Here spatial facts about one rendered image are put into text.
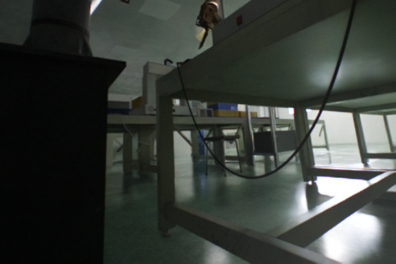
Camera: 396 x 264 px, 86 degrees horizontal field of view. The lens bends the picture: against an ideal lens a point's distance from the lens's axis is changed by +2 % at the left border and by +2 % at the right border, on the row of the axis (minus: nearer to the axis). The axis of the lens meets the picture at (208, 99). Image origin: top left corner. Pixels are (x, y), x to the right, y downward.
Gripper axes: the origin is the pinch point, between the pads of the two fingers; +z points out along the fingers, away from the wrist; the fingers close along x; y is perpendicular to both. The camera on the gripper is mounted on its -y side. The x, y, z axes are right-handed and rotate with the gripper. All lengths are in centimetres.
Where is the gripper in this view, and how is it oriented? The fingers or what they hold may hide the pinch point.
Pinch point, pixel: (207, 43)
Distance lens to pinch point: 108.1
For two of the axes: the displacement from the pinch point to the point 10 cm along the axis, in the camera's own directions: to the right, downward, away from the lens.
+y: -8.3, -3.0, -4.7
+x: 5.3, -2.0, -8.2
